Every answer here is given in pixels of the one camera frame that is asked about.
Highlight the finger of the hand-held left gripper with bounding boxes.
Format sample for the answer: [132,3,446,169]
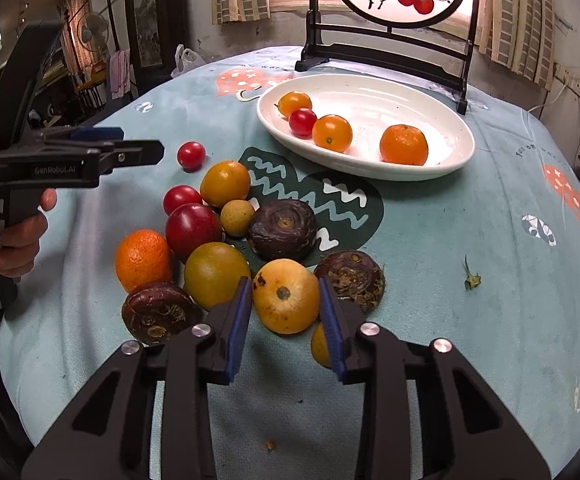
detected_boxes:
[40,126,124,145]
[90,140,165,177]

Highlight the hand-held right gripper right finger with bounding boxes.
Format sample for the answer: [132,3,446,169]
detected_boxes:
[318,276,554,480]

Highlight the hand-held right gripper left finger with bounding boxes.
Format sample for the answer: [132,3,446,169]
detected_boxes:
[20,275,253,480]

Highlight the small orange fruit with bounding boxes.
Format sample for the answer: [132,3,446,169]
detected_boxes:
[310,321,335,370]

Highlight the red cherry tomato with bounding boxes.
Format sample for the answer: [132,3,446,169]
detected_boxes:
[163,185,203,216]
[177,141,207,172]
[289,108,318,138]

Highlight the large yellow-green tomato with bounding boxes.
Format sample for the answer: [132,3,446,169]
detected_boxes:
[184,241,252,312]

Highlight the yellow loquat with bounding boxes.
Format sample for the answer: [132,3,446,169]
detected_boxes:
[252,258,321,335]

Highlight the dark purple water chestnut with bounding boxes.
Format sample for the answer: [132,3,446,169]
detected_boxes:
[314,250,386,313]
[248,199,319,262]
[121,282,203,347]

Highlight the yellow-orange tomato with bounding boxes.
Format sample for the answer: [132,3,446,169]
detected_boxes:
[200,160,251,209]

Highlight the large red tomato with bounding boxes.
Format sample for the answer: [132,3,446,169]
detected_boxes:
[165,203,223,263]

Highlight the mandarin orange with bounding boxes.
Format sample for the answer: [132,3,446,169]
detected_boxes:
[379,124,429,166]
[114,229,175,294]

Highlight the small tan longan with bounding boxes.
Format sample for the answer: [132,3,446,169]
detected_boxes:
[220,199,257,238]

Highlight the white oval plate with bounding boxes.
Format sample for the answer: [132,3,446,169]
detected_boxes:
[256,73,476,182]

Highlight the person's left hand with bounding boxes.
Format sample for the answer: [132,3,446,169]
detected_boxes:
[0,187,58,278]

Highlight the pink hanging cloth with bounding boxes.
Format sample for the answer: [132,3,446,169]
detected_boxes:
[108,50,131,100]

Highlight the standing electric fan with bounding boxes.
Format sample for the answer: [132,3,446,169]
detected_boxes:
[80,11,111,63]

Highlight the white plastic bag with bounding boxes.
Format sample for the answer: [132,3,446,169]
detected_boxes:
[171,44,207,79]

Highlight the dark wooden framed painting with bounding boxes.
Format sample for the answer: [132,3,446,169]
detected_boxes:
[124,0,193,95]

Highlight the green fruit stem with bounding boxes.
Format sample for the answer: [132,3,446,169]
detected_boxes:
[462,255,482,291]

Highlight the orange tomato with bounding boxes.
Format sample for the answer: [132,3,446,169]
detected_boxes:
[312,114,353,153]
[277,91,313,118]

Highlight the light blue printed tablecloth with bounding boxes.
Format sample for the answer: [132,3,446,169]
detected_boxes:
[0,45,580,480]

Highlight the white power cable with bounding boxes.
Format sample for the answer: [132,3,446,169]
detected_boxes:
[527,82,568,113]

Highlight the white wall outlet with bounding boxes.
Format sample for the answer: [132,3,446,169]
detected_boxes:
[555,62,580,95]

